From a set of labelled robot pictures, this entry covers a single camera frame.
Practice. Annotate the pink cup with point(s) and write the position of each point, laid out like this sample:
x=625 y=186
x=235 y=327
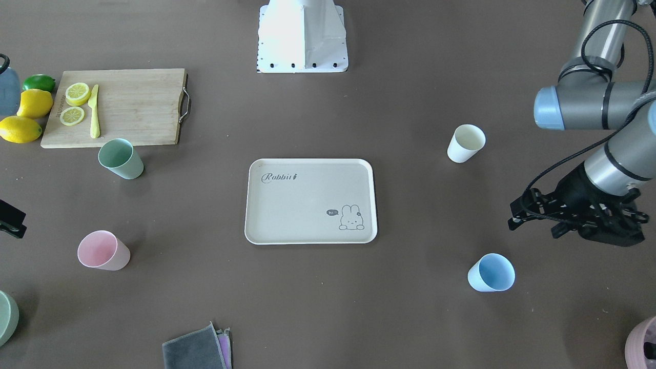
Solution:
x=103 y=250

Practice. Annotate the yellow plastic knife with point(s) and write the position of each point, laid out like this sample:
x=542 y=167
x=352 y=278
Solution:
x=93 y=105

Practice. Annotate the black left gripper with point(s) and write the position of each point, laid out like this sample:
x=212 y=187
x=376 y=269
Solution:
x=575 y=190

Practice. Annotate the yellow lemon upper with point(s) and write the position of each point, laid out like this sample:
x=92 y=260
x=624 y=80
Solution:
x=35 y=103

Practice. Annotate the white cup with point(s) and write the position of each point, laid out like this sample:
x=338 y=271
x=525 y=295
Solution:
x=466 y=141

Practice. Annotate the green cup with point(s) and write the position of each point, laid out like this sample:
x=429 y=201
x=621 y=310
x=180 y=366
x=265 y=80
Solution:
x=120 y=157

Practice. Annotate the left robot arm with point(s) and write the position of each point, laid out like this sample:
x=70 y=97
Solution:
x=587 y=97

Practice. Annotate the lemon slice lower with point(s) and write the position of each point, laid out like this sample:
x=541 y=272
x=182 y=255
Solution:
x=72 y=116

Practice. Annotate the blue cup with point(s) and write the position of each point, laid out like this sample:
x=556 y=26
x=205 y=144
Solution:
x=492 y=273

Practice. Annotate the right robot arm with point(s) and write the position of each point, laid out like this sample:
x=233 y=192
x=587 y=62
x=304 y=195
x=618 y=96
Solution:
x=10 y=90

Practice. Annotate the bamboo cutting board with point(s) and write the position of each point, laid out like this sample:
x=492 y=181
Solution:
x=143 y=106

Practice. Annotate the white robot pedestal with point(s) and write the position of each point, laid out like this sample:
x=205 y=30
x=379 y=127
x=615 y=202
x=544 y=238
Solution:
x=301 y=37

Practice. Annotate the pink bowl with ice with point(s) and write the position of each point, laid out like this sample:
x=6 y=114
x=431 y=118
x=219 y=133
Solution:
x=639 y=348

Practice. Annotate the yellow lemon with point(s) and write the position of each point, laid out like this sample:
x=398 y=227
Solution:
x=19 y=129
x=35 y=103

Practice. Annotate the green lime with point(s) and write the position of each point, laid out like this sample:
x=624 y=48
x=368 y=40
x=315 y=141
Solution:
x=39 y=81

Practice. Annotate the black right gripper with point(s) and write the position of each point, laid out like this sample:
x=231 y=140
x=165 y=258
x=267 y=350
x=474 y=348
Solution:
x=11 y=219

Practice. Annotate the yellow lemon lower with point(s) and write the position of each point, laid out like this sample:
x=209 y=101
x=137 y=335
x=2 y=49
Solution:
x=19 y=129

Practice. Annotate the lemon slice upper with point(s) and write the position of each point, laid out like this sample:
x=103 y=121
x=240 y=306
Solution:
x=77 y=94

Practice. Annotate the purple cloth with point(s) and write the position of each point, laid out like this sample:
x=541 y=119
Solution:
x=224 y=340

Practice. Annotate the grey cloth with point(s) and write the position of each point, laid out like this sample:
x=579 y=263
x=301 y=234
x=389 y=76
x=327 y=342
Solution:
x=198 y=349

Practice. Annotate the lemon slice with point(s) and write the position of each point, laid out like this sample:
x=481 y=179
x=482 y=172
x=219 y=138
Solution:
x=72 y=116
x=77 y=94

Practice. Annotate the green bowl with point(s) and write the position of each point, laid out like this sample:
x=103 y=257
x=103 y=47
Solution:
x=9 y=317

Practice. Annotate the cream rabbit tray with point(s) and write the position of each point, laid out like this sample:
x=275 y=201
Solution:
x=310 y=201

